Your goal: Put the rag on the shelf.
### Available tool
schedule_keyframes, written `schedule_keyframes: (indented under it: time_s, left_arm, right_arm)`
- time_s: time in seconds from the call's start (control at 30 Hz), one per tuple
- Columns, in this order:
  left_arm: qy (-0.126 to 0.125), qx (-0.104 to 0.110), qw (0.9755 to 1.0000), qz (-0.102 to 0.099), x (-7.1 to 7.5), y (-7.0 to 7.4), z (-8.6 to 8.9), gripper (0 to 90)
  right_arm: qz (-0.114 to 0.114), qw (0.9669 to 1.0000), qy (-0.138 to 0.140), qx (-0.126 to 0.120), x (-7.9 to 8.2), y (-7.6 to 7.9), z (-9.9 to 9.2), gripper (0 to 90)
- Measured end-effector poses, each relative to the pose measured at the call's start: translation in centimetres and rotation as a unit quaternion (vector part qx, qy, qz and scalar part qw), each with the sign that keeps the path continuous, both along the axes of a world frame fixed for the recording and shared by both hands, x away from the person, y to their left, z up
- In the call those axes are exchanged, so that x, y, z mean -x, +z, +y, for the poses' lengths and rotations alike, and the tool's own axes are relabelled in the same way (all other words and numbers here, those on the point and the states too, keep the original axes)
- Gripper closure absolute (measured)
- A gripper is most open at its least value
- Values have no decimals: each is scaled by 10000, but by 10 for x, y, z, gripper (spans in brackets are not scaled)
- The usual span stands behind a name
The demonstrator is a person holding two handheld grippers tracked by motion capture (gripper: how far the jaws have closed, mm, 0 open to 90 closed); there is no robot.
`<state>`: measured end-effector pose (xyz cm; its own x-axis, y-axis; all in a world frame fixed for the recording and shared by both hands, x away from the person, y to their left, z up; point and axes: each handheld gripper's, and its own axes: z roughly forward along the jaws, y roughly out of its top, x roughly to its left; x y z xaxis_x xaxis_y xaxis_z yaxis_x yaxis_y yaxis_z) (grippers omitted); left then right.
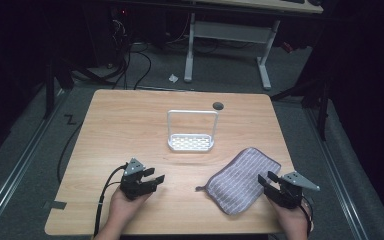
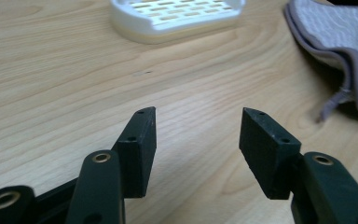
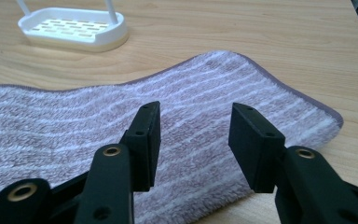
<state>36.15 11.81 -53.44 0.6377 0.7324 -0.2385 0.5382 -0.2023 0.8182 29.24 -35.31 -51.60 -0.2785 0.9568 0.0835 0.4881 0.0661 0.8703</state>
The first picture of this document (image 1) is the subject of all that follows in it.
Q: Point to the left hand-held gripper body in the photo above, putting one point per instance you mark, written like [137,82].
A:
[131,186]

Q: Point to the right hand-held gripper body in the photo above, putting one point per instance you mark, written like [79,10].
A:
[290,195]

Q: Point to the purple striped cloth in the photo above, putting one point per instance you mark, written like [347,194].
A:
[236,183]

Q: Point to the person's left hand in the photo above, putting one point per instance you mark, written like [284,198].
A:
[121,208]

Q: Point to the person's right hand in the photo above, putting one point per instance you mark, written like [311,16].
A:
[293,220]

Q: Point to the grey tape strip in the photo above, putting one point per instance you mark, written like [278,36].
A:
[56,205]

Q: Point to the black metal stand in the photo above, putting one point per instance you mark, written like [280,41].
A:
[50,90]
[321,110]

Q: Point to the black round table grommet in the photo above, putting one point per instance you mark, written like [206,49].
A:
[218,106]

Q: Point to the black tape floor mark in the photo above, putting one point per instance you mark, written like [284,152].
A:
[70,119]

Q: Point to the crumpled white paper scrap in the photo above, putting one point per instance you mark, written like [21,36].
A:
[173,78]

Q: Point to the red object under desk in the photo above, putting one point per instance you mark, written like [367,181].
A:
[287,47]

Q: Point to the black computer tower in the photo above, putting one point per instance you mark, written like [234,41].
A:
[105,36]

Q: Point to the white-legged desk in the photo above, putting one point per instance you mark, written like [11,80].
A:
[228,31]

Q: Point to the metal floor rail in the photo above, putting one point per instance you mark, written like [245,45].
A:
[340,180]
[20,166]

